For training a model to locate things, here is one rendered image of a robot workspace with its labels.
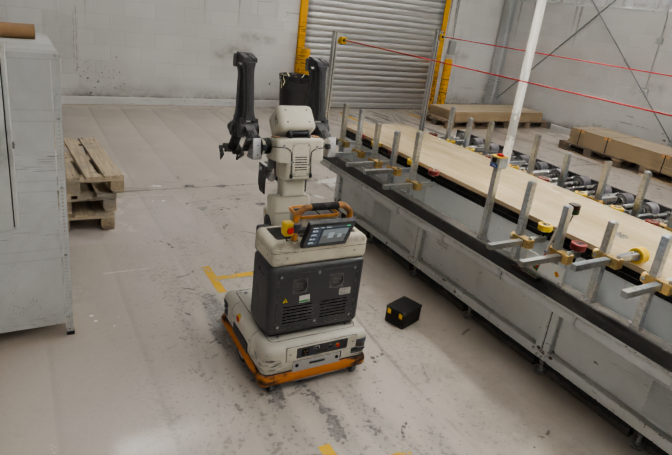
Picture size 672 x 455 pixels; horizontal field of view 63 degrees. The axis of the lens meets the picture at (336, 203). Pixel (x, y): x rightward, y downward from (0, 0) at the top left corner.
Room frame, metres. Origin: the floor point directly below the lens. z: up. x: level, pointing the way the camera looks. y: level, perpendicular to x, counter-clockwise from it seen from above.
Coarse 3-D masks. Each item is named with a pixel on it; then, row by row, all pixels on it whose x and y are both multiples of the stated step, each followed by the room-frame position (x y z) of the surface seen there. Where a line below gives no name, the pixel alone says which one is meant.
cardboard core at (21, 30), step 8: (0, 24) 2.96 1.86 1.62; (8, 24) 2.98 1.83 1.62; (16, 24) 3.00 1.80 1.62; (24, 24) 3.02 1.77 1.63; (32, 24) 3.05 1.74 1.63; (0, 32) 2.95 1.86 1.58; (8, 32) 2.96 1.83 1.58; (16, 32) 2.98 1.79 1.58; (24, 32) 3.00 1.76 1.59; (32, 32) 3.02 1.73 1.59
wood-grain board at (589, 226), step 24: (384, 144) 4.37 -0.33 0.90; (408, 144) 4.48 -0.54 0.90; (432, 144) 4.59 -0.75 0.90; (456, 168) 3.90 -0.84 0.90; (480, 168) 3.98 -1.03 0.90; (480, 192) 3.41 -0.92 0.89; (504, 192) 3.44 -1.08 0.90; (552, 192) 3.58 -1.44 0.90; (552, 216) 3.07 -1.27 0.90; (576, 216) 3.13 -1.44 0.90; (600, 216) 3.19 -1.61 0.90; (624, 216) 3.25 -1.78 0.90; (600, 240) 2.77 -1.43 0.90; (624, 240) 2.82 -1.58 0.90; (648, 240) 2.87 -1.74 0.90; (624, 264) 2.53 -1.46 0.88; (648, 264) 2.52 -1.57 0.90
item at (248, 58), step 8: (240, 56) 2.97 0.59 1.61; (248, 56) 2.96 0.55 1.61; (248, 64) 2.93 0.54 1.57; (248, 72) 2.93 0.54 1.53; (248, 80) 2.92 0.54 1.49; (248, 88) 2.92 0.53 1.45; (248, 96) 2.91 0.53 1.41; (248, 104) 2.90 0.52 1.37; (248, 112) 2.90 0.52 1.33; (240, 120) 2.87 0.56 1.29; (248, 120) 2.89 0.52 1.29; (256, 120) 2.92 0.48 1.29; (240, 128) 2.86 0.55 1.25; (256, 128) 2.89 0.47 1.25
